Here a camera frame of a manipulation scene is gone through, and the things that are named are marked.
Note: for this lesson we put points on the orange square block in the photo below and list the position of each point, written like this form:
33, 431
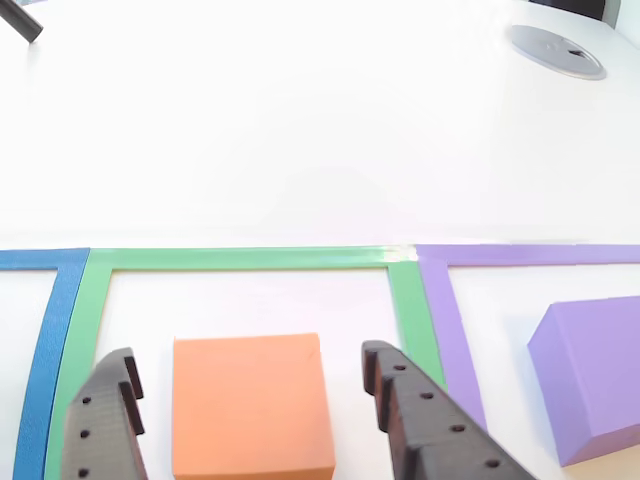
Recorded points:
250, 400

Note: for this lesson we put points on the purple square block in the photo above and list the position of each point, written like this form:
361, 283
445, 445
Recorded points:
590, 370

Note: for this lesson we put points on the blue square frame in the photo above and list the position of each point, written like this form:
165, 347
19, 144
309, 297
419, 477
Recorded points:
47, 340

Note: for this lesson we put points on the purple square frame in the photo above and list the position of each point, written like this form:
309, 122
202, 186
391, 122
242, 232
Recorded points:
450, 325

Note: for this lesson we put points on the green square frame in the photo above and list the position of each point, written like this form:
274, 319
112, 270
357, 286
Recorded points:
250, 257

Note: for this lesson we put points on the black camera tripod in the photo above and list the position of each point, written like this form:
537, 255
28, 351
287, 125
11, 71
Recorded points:
22, 22

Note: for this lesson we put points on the dark window post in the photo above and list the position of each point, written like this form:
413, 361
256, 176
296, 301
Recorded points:
575, 6

